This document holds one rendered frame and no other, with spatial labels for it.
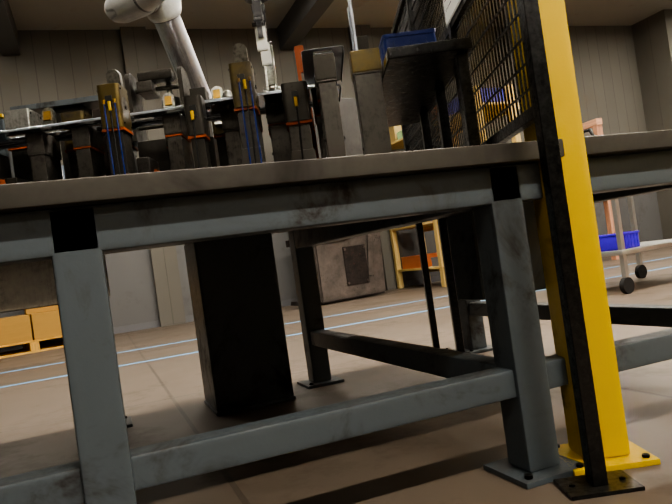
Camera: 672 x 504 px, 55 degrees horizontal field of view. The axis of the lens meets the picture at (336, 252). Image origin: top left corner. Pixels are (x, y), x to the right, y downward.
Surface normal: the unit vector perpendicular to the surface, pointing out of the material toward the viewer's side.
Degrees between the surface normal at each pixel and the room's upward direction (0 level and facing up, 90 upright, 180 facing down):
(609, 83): 90
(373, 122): 90
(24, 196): 90
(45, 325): 90
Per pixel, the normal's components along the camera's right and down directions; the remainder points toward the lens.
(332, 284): 0.53, -0.08
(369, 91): 0.01, -0.01
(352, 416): 0.34, -0.06
